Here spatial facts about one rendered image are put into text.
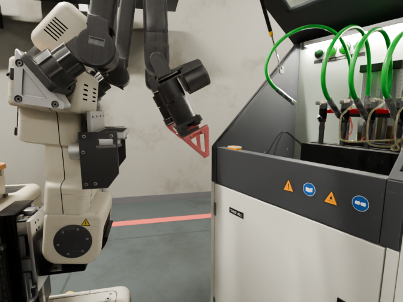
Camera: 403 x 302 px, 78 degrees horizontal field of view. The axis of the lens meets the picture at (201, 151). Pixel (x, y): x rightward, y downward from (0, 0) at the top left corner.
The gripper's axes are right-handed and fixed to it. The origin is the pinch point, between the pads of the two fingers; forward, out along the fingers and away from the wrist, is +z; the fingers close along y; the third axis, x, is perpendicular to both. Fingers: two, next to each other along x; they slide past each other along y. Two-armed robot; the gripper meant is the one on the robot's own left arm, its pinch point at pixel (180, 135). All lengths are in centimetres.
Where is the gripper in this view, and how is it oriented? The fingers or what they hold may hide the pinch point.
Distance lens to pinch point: 108.4
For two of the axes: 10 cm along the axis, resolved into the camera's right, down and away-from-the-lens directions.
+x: -8.7, 4.8, -1.2
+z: 4.4, 8.7, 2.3
